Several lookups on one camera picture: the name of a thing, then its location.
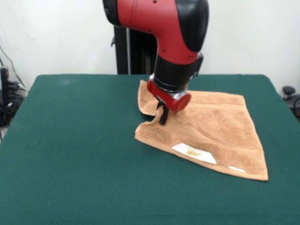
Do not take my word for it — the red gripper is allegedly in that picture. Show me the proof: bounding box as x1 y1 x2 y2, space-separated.
146 78 192 126

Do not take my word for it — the tan terry towel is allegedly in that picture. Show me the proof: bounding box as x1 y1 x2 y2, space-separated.
135 79 270 181

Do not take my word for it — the dark green table cloth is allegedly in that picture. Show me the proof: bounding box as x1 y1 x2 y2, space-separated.
0 74 300 225

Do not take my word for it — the black robot pedestal with handle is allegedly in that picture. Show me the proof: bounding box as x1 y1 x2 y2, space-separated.
110 23 158 75

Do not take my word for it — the black cable bundle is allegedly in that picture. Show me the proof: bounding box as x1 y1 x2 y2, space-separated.
0 81 29 128

